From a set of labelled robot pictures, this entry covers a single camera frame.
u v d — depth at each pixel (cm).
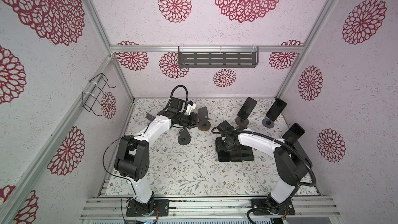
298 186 53
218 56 93
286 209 73
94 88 78
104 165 46
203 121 102
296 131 88
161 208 73
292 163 47
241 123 106
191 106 83
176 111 71
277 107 98
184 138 93
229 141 70
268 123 106
